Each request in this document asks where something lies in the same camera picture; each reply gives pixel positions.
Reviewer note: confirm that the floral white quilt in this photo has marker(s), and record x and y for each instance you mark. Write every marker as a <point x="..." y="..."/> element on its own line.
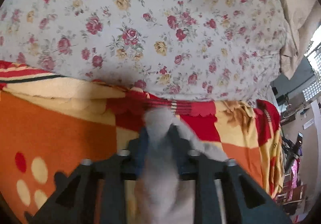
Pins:
<point x="175" y="49"/>

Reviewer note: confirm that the beige grey garment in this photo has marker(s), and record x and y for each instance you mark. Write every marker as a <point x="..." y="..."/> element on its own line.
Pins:
<point x="161" y="196"/>

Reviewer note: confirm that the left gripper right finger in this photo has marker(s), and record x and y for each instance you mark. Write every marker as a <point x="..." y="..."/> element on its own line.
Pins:
<point x="224" y="192"/>

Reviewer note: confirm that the beige curtain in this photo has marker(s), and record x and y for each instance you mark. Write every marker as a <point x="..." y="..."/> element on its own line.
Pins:
<point x="303" y="17"/>

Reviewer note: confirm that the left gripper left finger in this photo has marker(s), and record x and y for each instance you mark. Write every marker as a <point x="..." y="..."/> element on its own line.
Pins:
<point x="95" y="191"/>

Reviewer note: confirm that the red orange yellow bedsheet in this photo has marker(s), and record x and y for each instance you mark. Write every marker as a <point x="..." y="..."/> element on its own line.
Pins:
<point x="50" y="123"/>

